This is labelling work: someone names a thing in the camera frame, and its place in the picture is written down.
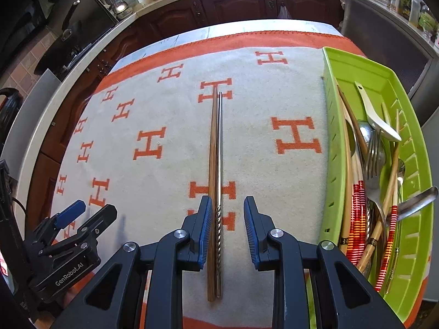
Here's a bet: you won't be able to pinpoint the black range hood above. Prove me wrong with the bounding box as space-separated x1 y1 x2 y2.
0 0 90 59

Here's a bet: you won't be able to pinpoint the dark wooden kitchen cabinets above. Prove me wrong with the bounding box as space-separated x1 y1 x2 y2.
26 0 345 220

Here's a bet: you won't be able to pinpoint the black red cable reel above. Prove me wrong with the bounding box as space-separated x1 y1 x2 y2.
0 88 21 144

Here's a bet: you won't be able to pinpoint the white plastic bottle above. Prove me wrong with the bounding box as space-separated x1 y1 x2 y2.
408 0 422 24

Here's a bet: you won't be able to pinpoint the stainless steel splash guard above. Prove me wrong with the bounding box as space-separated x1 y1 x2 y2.
0 69 64 165

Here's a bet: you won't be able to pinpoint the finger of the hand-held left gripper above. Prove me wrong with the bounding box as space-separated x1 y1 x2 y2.
34 202 86 244
46 206 117 257

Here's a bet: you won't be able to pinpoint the black cable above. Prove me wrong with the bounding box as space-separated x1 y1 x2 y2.
9 195 28 220

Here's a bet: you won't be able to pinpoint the green packet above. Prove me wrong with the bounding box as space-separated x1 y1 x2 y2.
391 0 414 19

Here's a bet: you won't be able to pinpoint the white ceramic spoon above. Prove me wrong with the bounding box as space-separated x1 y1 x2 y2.
354 81 403 142

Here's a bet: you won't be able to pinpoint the twisted metal chopstick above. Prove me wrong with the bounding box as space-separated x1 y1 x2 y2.
215 91 224 299
386 178 402 293

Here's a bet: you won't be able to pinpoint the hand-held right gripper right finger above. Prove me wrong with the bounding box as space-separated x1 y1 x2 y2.
243 196 405 329

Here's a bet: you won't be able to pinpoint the brown wooden chopstick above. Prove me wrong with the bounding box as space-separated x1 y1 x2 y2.
206 91 220 303
380 102 393 127

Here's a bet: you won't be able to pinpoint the white kitchen countertop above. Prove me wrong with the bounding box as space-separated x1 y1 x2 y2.
14 0 439 206

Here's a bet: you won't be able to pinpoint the small steel spoon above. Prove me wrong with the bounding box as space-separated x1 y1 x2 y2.
394 159 407 192
396 186 439 222

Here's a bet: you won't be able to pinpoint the brown handled spoon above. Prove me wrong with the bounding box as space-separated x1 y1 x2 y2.
337 86 368 158

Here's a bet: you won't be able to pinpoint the clear bottle green label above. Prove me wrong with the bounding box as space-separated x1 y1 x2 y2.
418 5 439 36

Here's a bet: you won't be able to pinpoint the orange white printed blanket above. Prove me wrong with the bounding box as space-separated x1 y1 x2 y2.
48 31 371 329

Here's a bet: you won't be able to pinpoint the steel backsplash panel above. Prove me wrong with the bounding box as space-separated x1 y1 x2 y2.
41 0 119 72

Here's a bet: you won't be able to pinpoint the bamboo chopstick red black end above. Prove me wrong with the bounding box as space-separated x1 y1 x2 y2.
338 99 354 252
357 110 402 273

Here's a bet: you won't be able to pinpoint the black gas stove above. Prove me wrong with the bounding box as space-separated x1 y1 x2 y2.
36 41 107 79

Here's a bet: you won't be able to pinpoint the black wok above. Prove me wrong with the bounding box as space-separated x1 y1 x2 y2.
34 0 90 76

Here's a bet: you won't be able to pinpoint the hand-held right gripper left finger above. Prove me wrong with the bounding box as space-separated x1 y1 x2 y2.
51 195 214 329

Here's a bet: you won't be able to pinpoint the green plastic tray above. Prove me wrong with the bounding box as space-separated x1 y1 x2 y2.
317 46 433 328

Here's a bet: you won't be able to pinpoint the small steel teapot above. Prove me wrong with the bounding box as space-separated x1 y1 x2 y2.
111 0 133 19

